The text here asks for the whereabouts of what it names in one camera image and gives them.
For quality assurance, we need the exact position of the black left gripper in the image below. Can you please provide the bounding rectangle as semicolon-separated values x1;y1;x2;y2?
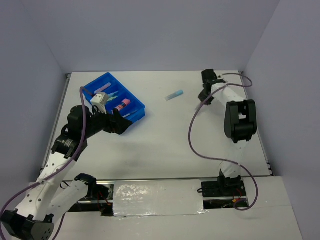
82;105;133;139

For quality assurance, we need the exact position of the black thin pen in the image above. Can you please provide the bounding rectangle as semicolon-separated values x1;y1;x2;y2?
122;110;138;118

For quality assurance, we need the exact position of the pink-capped eraser jar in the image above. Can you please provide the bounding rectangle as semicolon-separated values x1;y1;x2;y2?
116;98;131;111

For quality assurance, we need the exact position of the blue mini stapler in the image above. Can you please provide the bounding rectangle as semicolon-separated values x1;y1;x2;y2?
108;91;119;98

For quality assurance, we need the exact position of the blue-capped grey marker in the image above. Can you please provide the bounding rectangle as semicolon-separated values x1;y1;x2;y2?
165;90;184;101

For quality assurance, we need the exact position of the purple highlighter pen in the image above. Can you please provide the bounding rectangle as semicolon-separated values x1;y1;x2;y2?
94;82;112;94

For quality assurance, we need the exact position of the green highlighter pen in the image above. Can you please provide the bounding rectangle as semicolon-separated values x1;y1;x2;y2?
107;96;117;103

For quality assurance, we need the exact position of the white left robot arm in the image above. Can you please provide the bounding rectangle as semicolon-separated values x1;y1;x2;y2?
0;105;132;240

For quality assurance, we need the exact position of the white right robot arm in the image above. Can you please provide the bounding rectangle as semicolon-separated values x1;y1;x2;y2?
198;69;257;197

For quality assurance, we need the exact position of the blue divided plastic bin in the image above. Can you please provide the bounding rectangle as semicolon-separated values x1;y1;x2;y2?
83;72;146;123

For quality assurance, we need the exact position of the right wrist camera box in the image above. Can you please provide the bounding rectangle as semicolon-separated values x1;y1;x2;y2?
216;75;227;84

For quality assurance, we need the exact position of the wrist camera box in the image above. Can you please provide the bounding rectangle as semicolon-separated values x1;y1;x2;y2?
90;92;109;114
216;75;227;84

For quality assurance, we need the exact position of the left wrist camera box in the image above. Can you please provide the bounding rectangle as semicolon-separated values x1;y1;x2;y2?
90;92;109;114

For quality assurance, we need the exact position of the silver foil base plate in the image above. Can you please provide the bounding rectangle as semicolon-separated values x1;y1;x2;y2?
113;179;205;217

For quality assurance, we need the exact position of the right aluminium table rail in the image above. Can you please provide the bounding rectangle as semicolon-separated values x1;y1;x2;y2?
239;71;274;177

